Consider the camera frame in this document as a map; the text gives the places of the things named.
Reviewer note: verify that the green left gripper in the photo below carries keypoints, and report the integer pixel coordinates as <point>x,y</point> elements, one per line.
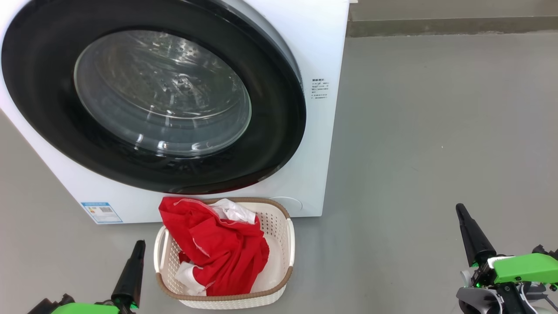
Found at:
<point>87,308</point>

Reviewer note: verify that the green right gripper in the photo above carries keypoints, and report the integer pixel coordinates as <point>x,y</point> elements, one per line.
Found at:
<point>525,268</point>

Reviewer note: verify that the red and white garment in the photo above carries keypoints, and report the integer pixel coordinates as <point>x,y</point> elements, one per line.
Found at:
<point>222,257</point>

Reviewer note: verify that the round black glass washer door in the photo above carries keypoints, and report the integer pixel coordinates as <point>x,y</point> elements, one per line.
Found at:
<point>43,117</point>

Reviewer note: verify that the cream perforated laundry basket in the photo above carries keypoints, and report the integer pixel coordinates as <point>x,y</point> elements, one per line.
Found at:
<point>279,235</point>

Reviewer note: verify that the white front-load washing machine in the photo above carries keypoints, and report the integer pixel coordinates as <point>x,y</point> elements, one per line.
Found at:
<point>318,165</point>

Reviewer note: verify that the blue energy label sticker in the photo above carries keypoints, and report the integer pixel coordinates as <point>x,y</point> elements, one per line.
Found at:
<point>101,212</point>

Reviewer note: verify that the round white filter cover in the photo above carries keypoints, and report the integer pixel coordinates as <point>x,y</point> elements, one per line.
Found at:
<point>287,204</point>

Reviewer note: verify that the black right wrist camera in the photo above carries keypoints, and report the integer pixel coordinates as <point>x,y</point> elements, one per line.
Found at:
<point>545,251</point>

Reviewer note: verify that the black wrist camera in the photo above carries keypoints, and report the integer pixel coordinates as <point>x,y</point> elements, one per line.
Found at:
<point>41,307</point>
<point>545,251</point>

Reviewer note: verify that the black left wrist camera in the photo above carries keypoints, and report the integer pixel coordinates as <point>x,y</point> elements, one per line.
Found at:
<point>41,307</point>

